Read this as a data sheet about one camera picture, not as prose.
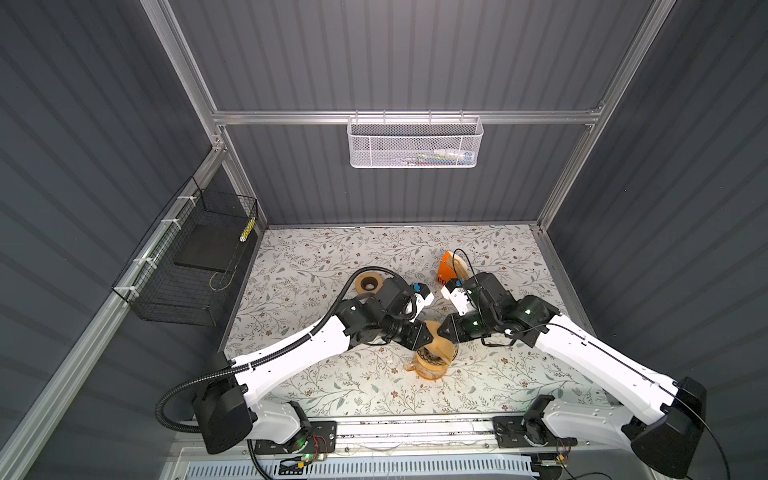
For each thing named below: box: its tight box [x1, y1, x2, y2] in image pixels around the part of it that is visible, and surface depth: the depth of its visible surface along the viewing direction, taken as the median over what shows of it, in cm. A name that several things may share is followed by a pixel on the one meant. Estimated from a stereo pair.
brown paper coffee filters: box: [448, 251, 470, 280], surface depth 100 cm
